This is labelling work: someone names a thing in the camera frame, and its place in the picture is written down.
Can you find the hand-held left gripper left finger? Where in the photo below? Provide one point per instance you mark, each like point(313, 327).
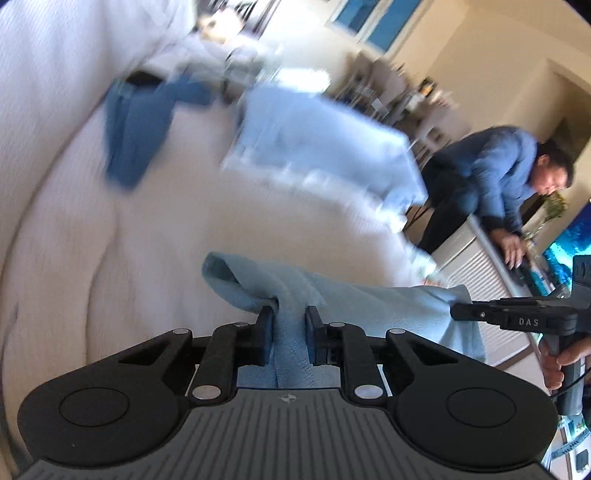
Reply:
point(264, 337)

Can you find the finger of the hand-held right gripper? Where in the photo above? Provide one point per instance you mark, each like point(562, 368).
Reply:
point(480, 314)

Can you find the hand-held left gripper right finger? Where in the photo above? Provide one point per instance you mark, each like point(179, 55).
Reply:
point(315, 337)

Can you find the pale blue soft garment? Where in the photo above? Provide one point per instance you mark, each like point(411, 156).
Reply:
point(351, 300)

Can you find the light blue ribbed pants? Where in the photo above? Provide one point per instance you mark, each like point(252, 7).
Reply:
point(314, 134)

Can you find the person's right hand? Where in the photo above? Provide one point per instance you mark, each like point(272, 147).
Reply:
point(551, 369)

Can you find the white ribbed cabinet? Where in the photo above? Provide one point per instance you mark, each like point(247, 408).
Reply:
point(480, 277)

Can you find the blue screen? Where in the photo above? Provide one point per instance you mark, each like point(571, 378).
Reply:
point(561, 258)

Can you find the trash basket with bag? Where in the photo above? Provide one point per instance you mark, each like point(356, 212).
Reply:
point(427, 267)

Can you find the green potted plant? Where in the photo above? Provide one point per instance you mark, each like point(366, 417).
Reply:
point(554, 207)

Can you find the sofa with white waffle cover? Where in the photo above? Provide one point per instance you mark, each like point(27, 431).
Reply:
point(115, 254)

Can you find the dark blue cloth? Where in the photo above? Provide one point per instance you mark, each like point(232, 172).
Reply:
point(134, 129)

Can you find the black phone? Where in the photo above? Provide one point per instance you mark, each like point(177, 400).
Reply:
point(141, 78)

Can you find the white framed window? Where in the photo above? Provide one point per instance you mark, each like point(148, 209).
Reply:
point(383, 23)

